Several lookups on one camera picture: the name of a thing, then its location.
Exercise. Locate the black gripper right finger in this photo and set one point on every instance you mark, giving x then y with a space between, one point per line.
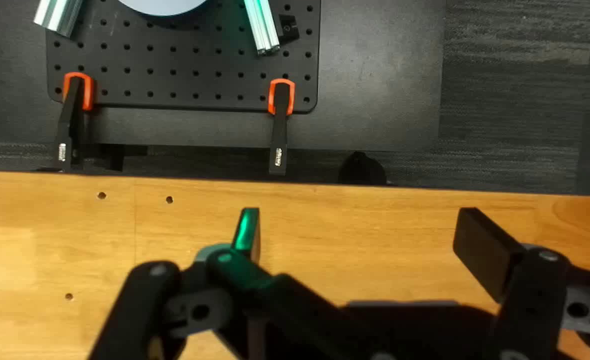
539 291

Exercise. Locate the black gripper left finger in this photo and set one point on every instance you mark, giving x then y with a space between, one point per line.
160 306

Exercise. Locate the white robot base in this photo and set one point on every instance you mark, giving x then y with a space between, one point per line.
163 9

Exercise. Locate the right orange black clamp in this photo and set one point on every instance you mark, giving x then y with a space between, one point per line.
280 104

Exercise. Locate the orange black clamp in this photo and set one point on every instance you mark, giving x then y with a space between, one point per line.
280 104
77 97

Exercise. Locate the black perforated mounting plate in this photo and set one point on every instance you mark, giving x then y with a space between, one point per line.
200 60

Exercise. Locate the left orange black clamp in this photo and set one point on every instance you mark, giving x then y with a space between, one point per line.
77 97

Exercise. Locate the right aluminium extrusion bar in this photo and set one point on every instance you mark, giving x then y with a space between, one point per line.
262 24

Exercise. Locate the aluminium extrusion bar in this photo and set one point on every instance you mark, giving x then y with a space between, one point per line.
262 24
59 16

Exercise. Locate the left aluminium extrusion bar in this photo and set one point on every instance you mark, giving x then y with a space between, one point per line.
59 16

